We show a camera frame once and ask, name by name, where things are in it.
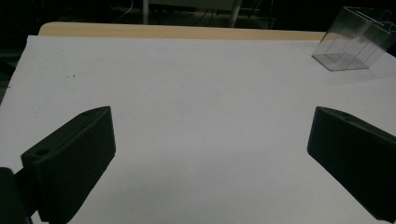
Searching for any wooden table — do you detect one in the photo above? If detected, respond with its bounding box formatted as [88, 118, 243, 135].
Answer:
[37, 21, 327, 41]

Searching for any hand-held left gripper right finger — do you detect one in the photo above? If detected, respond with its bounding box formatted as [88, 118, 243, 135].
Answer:
[306, 105, 396, 224]

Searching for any white cable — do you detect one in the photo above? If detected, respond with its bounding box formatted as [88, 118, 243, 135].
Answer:
[115, 0, 134, 22]

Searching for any clear plastic divided container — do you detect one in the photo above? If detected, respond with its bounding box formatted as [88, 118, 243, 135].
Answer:
[311, 6, 396, 72]

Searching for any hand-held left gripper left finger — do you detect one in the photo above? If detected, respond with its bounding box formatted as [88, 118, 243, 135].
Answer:
[20, 105, 117, 224]

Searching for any white table sheet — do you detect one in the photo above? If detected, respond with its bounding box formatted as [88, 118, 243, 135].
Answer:
[0, 35, 396, 224]

